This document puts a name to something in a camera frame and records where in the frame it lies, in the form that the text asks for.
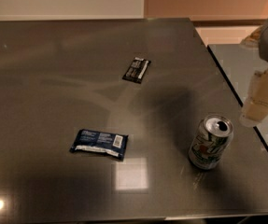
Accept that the blue snack packet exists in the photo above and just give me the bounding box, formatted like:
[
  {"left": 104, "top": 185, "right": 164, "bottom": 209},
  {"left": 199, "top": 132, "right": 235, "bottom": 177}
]
[{"left": 70, "top": 129, "right": 128, "bottom": 161}]

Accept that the black snack wrapper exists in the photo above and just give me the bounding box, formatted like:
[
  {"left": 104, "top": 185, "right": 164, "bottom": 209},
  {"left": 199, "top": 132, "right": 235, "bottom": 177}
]
[{"left": 122, "top": 57, "right": 151, "bottom": 84}]

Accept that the silver green 7up can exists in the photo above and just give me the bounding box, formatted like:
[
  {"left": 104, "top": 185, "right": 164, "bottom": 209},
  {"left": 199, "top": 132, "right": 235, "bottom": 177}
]
[{"left": 189, "top": 114, "right": 233, "bottom": 170}]

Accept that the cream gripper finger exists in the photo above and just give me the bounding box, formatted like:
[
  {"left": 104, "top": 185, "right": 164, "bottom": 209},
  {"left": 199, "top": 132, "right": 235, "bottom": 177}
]
[
  {"left": 241, "top": 27, "right": 261, "bottom": 48},
  {"left": 240, "top": 68, "right": 268, "bottom": 127}
]

